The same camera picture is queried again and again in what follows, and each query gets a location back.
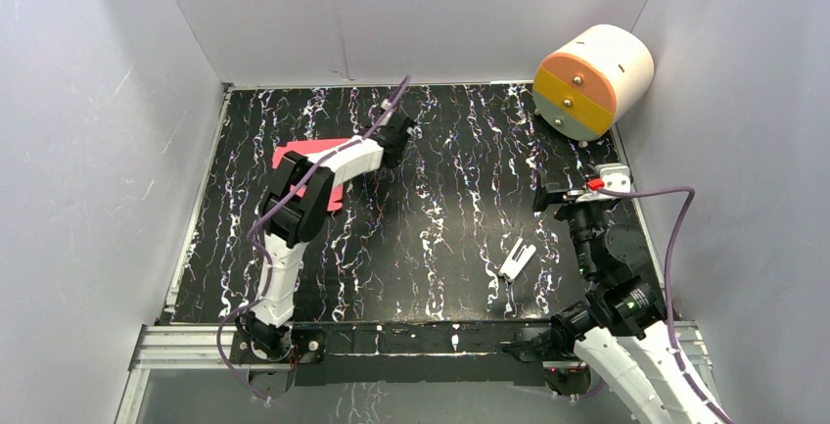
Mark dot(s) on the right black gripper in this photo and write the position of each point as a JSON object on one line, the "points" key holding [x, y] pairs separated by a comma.
{"points": [[547, 192]]}

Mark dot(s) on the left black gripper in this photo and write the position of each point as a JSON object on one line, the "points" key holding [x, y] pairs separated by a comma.
{"points": [[402, 130]]}

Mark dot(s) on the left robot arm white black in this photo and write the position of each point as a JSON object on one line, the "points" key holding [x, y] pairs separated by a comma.
{"points": [[294, 213]]}

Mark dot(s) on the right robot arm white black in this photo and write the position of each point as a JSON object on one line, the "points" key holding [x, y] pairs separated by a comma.
{"points": [[625, 329]]}

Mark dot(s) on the small white plastic clip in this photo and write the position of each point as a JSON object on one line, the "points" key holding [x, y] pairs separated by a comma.
{"points": [[517, 259]]}

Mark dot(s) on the round drawer cabinet toy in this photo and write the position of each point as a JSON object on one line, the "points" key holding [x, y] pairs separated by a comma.
{"points": [[584, 87]]}

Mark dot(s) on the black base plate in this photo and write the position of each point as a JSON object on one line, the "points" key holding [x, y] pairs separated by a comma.
{"points": [[535, 363]]}

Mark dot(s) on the aluminium front rail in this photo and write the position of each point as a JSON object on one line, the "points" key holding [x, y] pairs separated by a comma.
{"points": [[207, 346]]}

